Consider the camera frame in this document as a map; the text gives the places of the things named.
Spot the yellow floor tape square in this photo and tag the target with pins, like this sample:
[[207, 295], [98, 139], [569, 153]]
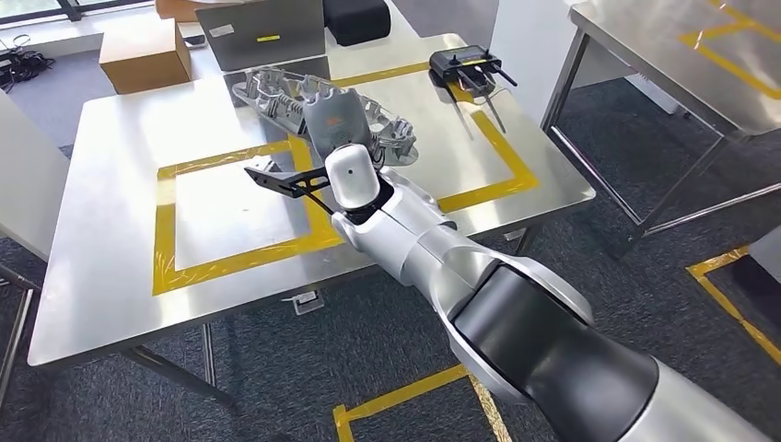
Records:
[[726, 305], [396, 396]]

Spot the yellow tape on workbench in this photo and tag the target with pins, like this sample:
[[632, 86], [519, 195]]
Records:
[[165, 244]]

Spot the steel workbench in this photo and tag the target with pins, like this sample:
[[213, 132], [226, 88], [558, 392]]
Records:
[[122, 213]]

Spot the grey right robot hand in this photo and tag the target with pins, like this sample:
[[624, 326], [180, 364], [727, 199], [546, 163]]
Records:
[[338, 122]]

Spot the black soft case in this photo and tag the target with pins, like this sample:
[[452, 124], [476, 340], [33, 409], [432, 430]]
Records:
[[357, 21]]

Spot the black device on bench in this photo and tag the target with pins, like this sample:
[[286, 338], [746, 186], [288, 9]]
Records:
[[463, 64]]

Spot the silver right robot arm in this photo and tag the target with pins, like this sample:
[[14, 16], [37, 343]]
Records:
[[518, 329]]

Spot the white side table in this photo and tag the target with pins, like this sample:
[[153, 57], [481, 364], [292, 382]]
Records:
[[27, 177]]

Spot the yellow tape on table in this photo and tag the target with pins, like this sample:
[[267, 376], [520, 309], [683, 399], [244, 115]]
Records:
[[732, 64]]

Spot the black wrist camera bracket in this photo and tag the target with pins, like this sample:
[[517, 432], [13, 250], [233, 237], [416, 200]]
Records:
[[287, 180]]

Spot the grey wheel hubcap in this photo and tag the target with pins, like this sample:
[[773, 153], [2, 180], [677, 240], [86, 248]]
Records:
[[274, 100]]

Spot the grey metal case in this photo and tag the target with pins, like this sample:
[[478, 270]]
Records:
[[262, 33]]

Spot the brown cardboard box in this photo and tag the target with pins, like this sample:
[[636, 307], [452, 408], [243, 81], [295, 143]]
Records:
[[143, 58], [177, 9]]

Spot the grey floor socket box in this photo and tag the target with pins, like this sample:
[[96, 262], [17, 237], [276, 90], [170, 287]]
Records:
[[307, 302]]

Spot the steel table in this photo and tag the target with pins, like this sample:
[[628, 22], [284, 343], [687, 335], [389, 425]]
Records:
[[659, 49]]

